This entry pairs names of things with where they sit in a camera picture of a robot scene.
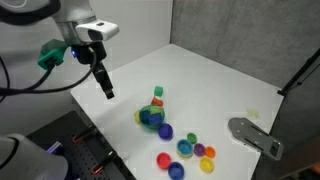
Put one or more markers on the yellow cup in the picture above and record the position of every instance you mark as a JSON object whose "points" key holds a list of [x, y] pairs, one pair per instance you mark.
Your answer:
{"points": [[206, 164]]}

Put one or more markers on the green translucent bowl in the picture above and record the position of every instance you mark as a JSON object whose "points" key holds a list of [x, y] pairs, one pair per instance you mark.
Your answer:
{"points": [[151, 116]]}

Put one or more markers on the red cup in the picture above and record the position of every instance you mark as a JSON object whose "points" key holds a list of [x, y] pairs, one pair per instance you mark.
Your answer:
{"points": [[163, 160]]}

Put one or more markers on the dark blue block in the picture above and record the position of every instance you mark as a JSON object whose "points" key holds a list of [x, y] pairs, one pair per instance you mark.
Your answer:
{"points": [[144, 116]]}

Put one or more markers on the light green block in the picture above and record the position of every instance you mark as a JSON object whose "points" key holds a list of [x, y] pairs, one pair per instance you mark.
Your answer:
{"points": [[155, 109]]}

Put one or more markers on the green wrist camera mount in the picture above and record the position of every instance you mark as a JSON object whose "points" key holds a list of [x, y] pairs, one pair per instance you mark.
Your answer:
{"points": [[50, 54]]}

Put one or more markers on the small green cup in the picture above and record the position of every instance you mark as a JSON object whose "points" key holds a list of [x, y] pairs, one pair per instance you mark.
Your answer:
{"points": [[191, 137]]}

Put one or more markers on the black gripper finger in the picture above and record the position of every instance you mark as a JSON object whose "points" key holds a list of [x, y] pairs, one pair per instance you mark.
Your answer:
{"points": [[108, 92]]}

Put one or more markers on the grey metal plate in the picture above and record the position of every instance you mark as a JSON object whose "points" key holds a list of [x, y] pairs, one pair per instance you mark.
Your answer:
{"points": [[253, 135]]}

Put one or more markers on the orange cup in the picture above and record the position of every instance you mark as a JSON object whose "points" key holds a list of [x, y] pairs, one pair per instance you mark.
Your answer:
{"points": [[210, 152]]}

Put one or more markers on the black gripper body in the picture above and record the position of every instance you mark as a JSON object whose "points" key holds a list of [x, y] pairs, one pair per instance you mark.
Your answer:
{"points": [[87, 53]]}

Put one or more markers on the indigo cup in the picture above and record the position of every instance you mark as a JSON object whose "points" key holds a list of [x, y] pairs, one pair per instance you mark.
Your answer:
{"points": [[165, 131]]}

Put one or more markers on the red black clamp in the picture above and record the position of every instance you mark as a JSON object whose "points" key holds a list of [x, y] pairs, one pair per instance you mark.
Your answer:
{"points": [[104, 162], [83, 134]]}

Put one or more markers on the black stand pole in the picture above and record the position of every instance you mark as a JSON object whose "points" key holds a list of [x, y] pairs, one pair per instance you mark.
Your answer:
{"points": [[300, 71]]}

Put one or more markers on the black perforated board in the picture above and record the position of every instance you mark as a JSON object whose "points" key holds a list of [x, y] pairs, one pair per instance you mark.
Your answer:
{"points": [[80, 156]]}

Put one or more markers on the green cube block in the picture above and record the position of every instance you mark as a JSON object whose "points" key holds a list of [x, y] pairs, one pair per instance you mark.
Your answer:
{"points": [[158, 90]]}

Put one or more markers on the yellow tape piece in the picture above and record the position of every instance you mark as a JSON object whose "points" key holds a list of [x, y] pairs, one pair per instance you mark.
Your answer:
{"points": [[252, 113]]}

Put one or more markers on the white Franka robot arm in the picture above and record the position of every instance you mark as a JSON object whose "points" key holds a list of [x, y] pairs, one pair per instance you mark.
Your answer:
{"points": [[76, 13]]}

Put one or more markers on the blue cup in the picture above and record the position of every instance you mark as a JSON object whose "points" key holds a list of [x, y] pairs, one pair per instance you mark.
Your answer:
{"points": [[176, 170]]}

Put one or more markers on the teal cup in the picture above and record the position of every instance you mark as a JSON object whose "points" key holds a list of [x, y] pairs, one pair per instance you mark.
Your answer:
{"points": [[184, 148]]}

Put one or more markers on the orange block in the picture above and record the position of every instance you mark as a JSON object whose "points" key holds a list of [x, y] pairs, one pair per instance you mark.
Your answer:
{"points": [[156, 101]]}

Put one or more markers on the yellow block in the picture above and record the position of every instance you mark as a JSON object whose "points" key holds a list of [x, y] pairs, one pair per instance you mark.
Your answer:
{"points": [[136, 117]]}

